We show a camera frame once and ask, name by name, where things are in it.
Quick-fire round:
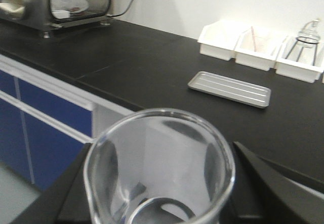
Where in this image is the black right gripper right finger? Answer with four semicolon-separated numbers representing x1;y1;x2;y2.
219;142;323;223

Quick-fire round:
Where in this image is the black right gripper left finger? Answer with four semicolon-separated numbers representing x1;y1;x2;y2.
13;143;91;223

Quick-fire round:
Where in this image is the clear glass beaker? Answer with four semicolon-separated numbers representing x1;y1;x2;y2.
84;109;235;223

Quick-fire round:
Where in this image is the silver metal tray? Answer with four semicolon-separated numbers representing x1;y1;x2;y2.
188;71;271;108

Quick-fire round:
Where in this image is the blue base cabinet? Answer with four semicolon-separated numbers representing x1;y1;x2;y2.
1;56;131;190

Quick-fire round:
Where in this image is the white bin, right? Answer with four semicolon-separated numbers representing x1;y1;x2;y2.
275;36;323;83

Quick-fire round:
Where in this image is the white bin, middle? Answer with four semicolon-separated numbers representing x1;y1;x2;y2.
235;26;286;71

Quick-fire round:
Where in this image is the white bin, empty left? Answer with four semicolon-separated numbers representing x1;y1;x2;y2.
198;20;249;61

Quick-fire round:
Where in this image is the glass flask with stopper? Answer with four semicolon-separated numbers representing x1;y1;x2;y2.
297;18;320;48

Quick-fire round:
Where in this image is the stainless steel lab appliance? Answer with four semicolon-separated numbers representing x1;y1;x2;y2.
1;0;111;37

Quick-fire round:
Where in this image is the black wire tripod stand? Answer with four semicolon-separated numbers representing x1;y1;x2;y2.
285;36;319;66

